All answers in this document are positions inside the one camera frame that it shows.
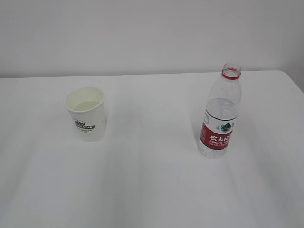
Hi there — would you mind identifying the clear Nongfu Spring water bottle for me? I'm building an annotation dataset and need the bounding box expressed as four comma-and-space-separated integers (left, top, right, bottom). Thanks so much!
198, 63, 242, 159

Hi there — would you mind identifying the white paper coffee cup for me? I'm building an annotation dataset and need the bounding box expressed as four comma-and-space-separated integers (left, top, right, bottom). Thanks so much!
65, 86, 106, 142

